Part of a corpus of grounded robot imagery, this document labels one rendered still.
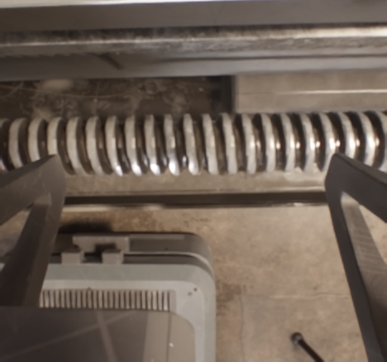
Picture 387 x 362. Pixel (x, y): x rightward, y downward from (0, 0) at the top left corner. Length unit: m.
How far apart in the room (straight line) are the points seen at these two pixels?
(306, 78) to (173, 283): 0.48
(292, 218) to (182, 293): 0.40
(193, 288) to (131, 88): 0.42
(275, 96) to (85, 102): 0.28
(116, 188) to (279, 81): 0.29
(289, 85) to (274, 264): 0.65
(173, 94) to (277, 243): 0.61
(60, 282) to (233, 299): 0.49
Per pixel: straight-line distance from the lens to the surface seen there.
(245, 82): 0.48
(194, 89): 0.55
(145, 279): 0.77
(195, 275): 0.77
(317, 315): 1.15
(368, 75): 0.53
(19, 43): 0.21
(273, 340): 1.16
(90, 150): 0.22
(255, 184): 0.56
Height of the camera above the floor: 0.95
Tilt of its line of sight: 82 degrees down
